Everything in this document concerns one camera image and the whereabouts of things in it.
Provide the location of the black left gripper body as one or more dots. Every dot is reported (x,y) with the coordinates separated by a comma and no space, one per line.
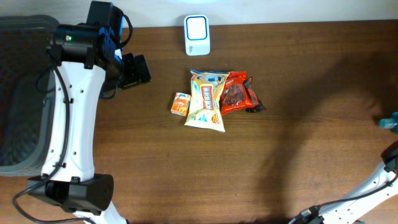
(134,72)

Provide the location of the small orange box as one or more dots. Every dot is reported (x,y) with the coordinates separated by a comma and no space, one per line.
(180,104)

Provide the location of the cream yellow chip bag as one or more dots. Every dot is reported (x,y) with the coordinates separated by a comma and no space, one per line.
(204,110)

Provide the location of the red snack bag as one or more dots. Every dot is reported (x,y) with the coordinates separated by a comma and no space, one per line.
(234,95)

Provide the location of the black orange snack packet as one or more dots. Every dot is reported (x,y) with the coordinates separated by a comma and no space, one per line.
(257,104)

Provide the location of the blue mouthwash bottle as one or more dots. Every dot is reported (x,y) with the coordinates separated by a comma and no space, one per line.
(390,123)

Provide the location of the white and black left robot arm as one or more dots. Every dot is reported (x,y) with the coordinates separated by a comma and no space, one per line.
(87,61)

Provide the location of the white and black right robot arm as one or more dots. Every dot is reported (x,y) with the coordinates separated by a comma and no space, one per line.
(377,188)

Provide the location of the white barcode scanner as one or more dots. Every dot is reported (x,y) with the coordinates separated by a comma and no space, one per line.
(197,35)

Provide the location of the grey plastic mesh basket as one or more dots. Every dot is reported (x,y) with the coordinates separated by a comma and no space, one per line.
(27,95)

